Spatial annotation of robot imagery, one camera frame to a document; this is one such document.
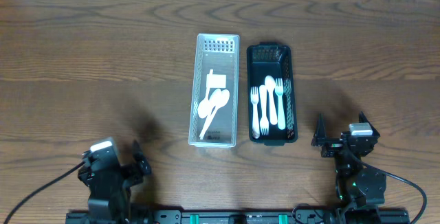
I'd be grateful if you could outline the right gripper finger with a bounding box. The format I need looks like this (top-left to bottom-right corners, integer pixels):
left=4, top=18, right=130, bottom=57
left=358, top=111, right=380, bottom=136
left=313, top=113, right=327, bottom=140

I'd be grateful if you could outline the white fork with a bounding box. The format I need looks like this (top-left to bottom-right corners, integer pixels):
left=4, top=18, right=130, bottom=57
left=259, top=85, right=269, bottom=135
left=250, top=87, right=261, bottom=139

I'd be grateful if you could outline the pale green fork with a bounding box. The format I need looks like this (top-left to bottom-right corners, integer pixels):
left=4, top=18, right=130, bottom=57
left=275, top=78, right=286, bottom=130

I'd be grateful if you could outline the white spoon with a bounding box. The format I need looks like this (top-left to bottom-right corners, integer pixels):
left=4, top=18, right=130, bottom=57
left=265, top=76, right=278, bottom=125
left=206, top=89, right=222, bottom=117
left=198, top=69, right=213, bottom=119
left=199, top=89, right=230, bottom=139

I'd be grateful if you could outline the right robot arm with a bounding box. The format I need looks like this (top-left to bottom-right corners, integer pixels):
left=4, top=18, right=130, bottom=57
left=311, top=113, right=386, bottom=216

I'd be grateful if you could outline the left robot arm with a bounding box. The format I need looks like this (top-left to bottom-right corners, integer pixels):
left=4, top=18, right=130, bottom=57
left=78, top=137, right=152, bottom=223

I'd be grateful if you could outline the black plastic basket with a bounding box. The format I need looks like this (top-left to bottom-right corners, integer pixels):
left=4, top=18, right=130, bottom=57
left=247, top=43, right=298, bottom=146

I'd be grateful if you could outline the white label sticker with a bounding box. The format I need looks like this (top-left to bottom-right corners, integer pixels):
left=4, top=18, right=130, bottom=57
left=206, top=74, right=227, bottom=89

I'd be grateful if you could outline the clear plastic basket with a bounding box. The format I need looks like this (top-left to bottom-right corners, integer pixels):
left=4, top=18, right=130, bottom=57
left=188, top=33, right=240, bottom=148

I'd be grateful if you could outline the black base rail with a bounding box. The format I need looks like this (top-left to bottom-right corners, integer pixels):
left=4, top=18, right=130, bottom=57
left=65, top=208, right=412, bottom=224

